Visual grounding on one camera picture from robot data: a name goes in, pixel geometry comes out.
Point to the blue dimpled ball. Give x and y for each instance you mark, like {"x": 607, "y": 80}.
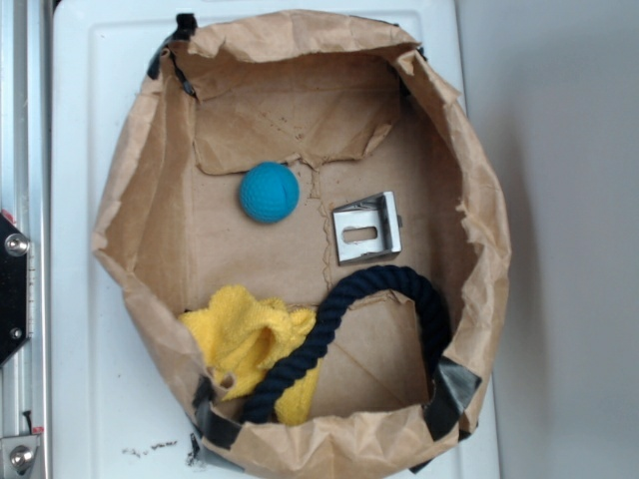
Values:
{"x": 269, "y": 192}

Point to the brown paper bag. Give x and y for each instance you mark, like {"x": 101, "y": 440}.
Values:
{"x": 353, "y": 109}

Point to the yellow terry cloth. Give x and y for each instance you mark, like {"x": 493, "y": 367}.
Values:
{"x": 242, "y": 337}

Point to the black mounting plate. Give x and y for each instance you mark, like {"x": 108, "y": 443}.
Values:
{"x": 15, "y": 247}

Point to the metal angle bracket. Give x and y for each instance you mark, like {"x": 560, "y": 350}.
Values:
{"x": 366, "y": 229}

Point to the aluminium frame rail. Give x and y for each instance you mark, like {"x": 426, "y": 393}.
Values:
{"x": 26, "y": 33}

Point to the metal corner bracket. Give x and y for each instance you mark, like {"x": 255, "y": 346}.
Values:
{"x": 21, "y": 457}

